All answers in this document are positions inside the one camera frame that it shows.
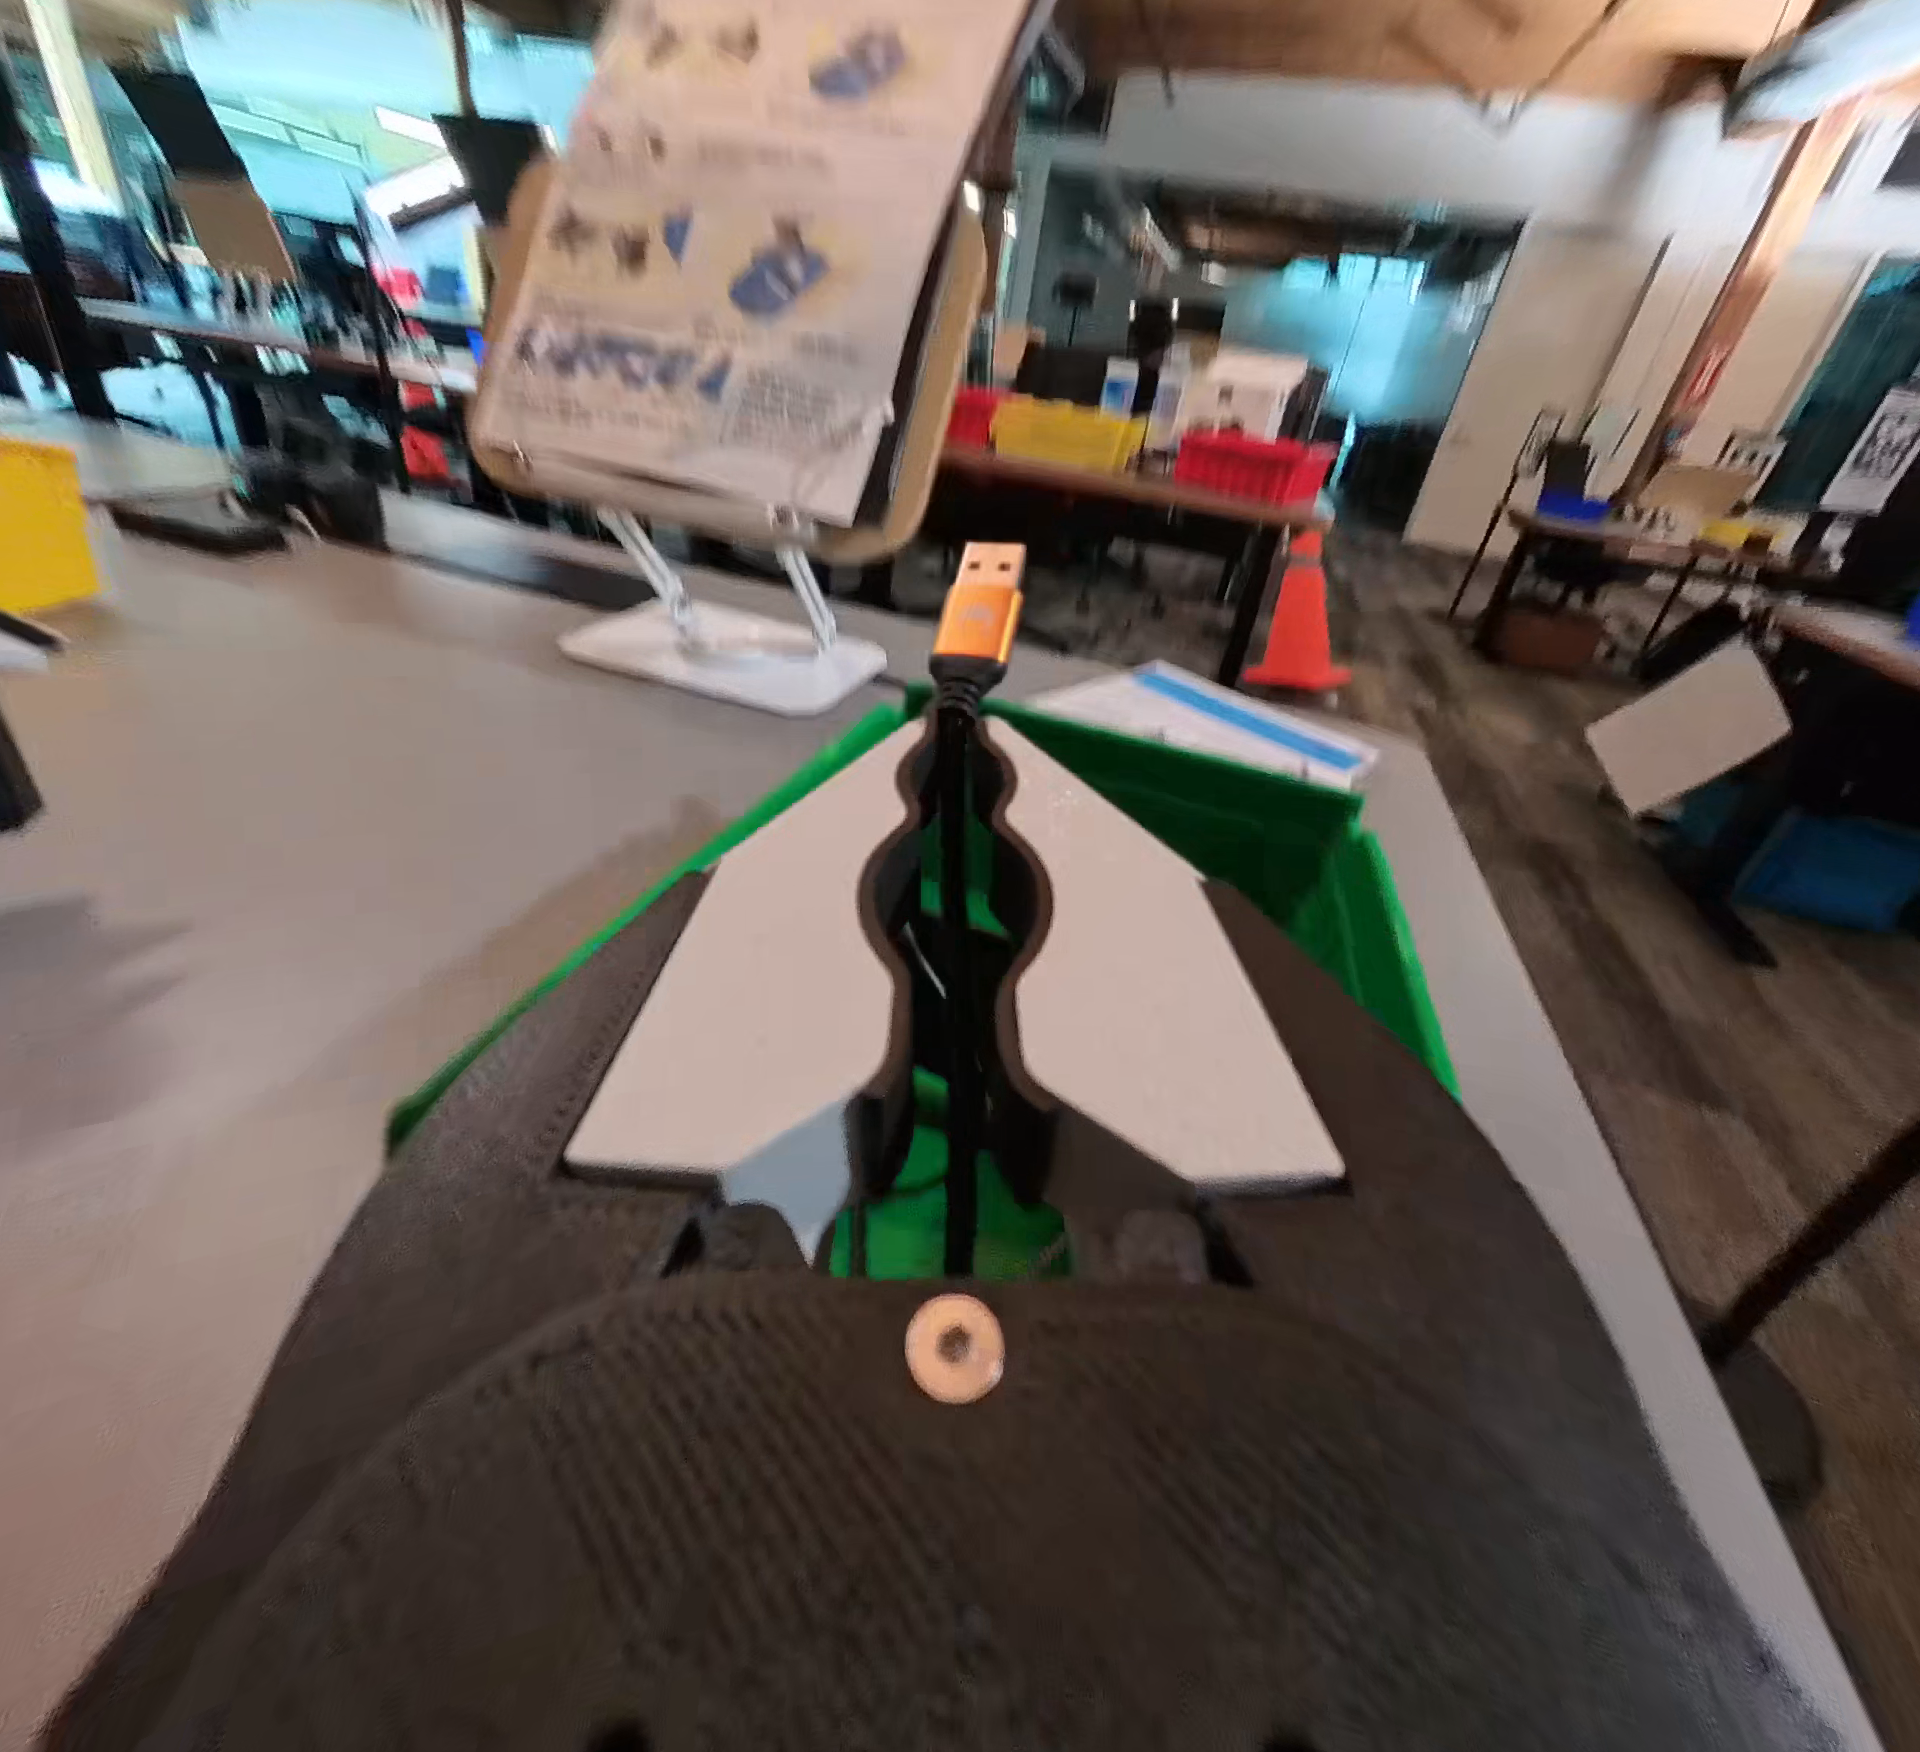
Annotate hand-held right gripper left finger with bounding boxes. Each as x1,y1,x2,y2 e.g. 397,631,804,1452
562,714,945,1263

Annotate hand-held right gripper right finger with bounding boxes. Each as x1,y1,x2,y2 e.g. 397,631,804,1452
975,714,1347,1202

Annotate yellow plastic bin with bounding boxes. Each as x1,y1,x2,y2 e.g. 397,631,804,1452
991,398,1151,472
0,435,104,619

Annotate green plastic bin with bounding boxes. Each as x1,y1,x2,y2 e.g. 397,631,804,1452
386,687,1460,1281

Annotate thin black cable gold plugs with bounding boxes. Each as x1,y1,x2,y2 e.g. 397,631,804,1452
927,542,1034,1281

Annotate light grey desk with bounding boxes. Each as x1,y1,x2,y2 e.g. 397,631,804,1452
0,419,1893,1752

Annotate flat black device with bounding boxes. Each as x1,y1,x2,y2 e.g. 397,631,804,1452
106,492,286,556

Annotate black battery charger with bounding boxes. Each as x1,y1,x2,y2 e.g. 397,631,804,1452
247,419,323,539
314,419,389,539

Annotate orange floor cone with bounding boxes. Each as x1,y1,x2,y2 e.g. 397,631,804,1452
1243,531,1350,697

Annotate wooden background table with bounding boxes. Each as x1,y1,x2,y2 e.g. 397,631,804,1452
935,438,1333,691

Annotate white flat panel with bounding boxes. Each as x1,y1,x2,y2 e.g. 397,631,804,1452
1588,642,1795,817

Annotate white cardboard box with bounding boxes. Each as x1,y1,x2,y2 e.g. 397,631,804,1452
1191,350,1313,440

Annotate blue floor bin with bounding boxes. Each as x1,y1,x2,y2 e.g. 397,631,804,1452
1727,807,1920,939

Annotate printed instruction sheet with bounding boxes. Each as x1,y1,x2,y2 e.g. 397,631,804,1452
472,0,1058,523

